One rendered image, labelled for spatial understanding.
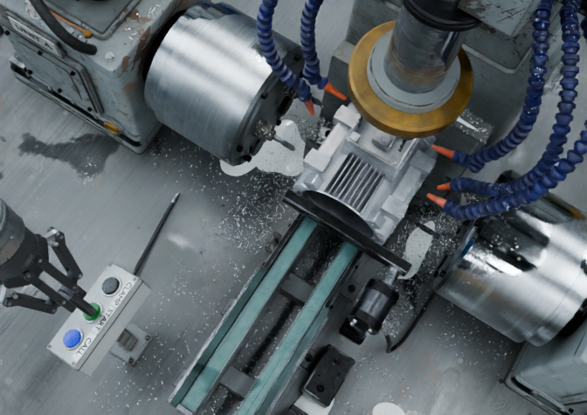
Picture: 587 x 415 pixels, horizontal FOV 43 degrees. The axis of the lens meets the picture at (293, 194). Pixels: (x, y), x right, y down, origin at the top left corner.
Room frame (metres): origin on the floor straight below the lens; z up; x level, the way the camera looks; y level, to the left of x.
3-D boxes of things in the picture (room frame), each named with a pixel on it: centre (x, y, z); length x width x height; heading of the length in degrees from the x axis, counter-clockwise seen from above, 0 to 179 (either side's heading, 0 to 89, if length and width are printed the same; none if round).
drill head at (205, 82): (0.64, 0.20, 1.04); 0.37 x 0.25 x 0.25; 66
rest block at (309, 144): (0.61, -0.05, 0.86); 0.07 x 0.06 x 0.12; 66
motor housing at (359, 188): (0.50, -0.12, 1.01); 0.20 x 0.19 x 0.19; 156
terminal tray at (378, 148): (0.54, -0.14, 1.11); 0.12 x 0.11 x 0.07; 156
